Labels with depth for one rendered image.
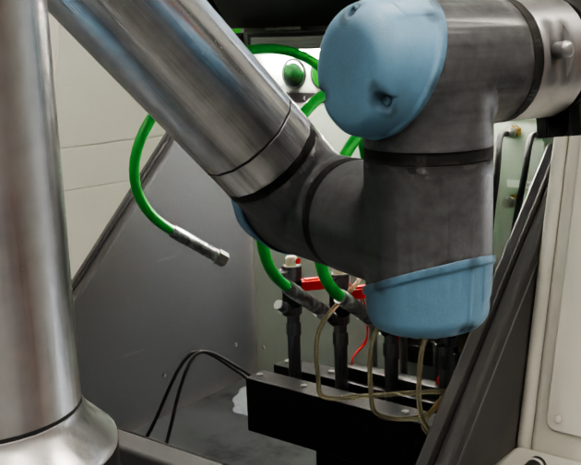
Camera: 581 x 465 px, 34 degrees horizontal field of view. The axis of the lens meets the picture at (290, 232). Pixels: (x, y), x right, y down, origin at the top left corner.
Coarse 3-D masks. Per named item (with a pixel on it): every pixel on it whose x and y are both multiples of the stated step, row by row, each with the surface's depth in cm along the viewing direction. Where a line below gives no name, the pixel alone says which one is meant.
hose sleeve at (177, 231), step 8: (176, 232) 128; (184, 232) 129; (176, 240) 129; (184, 240) 129; (192, 240) 129; (200, 240) 130; (192, 248) 130; (200, 248) 130; (208, 248) 131; (216, 248) 132; (208, 256) 131; (216, 256) 132
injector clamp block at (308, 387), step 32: (256, 384) 132; (288, 384) 130; (352, 384) 129; (256, 416) 133; (288, 416) 129; (320, 416) 126; (352, 416) 122; (320, 448) 127; (352, 448) 123; (384, 448) 120; (416, 448) 117
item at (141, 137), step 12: (252, 48) 129; (264, 48) 130; (276, 48) 131; (288, 48) 132; (300, 60) 134; (312, 60) 134; (144, 120) 124; (144, 132) 124; (144, 144) 124; (360, 144) 141; (132, 156) 124; (360, 156) 142; (132, 168) 124; (132, 180) 124; (132, 192) 125; (144, 204) 125; (156, 216) 126; (168, 228) 127
